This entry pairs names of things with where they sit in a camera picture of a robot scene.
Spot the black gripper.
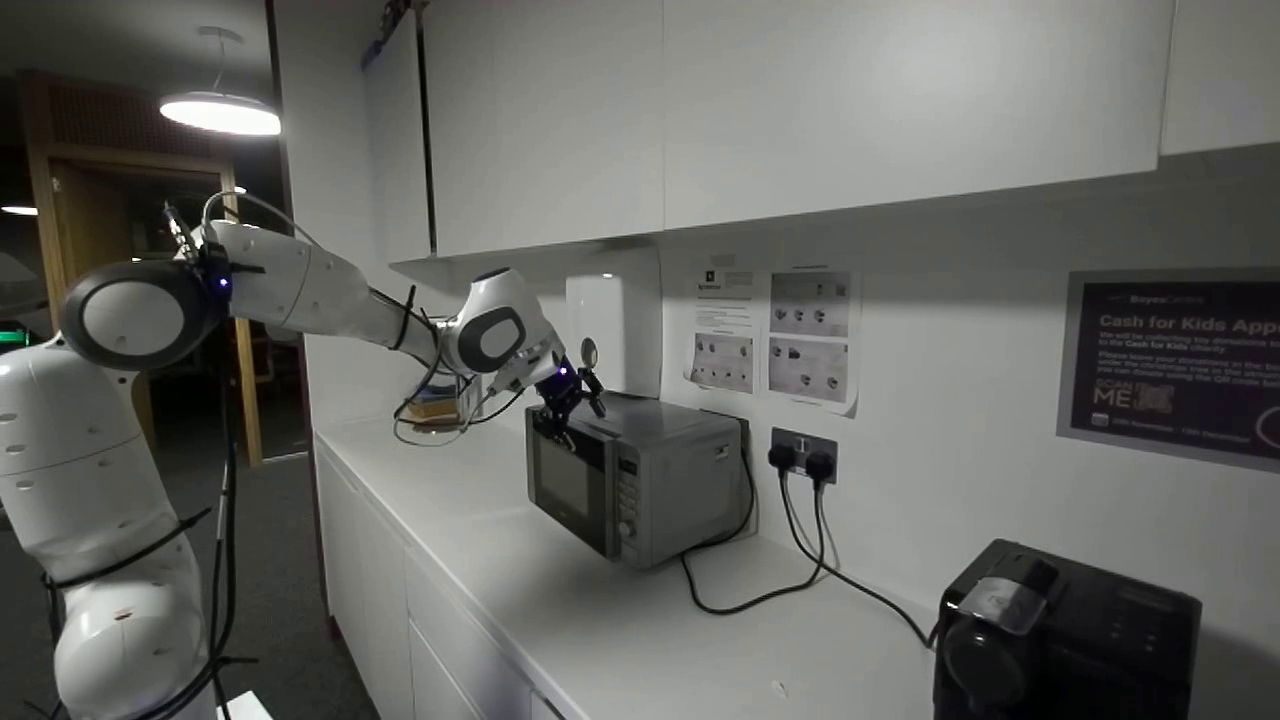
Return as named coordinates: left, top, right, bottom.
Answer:
left=536, top=360, right=607, bottom=419

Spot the silver microwave body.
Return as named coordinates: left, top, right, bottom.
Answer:
left=522, top=387, right=753, bottom=577

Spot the socket picture notice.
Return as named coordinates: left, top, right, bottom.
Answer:
left=769, top=268, right=855, bottom=338
left=689, top=326, right=759, bottom=397
left=763, top=330, right=855, bottom=408

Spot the small white label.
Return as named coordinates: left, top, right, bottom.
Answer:
left=691, top=264, right=759, bottom=300

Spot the white base cabinet run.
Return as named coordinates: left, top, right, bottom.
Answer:
left=313, top=435, right=577, bottom=720

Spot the round ceiling lamp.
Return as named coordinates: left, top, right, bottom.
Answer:
left=155, top=18, right=290, bottom=140

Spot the black coffee machine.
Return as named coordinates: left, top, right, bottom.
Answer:
left=933, top=535, right=1207, bottom=720

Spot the dark framed poster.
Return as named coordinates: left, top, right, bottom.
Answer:
left=1058, top=268, right=1280, bottom=472

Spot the black microwave power cord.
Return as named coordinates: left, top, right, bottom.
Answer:
left=676, top=419, right=829, bottom=619

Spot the double wall socket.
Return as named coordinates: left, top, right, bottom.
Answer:
left=769, top=425, right=843, bottom=488

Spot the black coffee machine cord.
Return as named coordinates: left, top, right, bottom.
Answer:
left=801, top=448, right=943, bottom=653

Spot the white wall cabinet door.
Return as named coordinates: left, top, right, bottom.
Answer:
left=420, top=0, right=670, bottom=258
left=1155, top=0, right=1280, bottom=158
left=660, top=0, right=1178, bottom=232
left=360, top=7, right=436, bottom=268

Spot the wooden door frame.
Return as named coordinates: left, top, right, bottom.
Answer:
left=17, top=74, right=267, bottom=472

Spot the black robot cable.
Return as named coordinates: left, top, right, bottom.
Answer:
left=36, top=183, right=253, bottom=720

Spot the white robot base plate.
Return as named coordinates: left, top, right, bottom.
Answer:
left=218, top=686, right=278, bottom=720

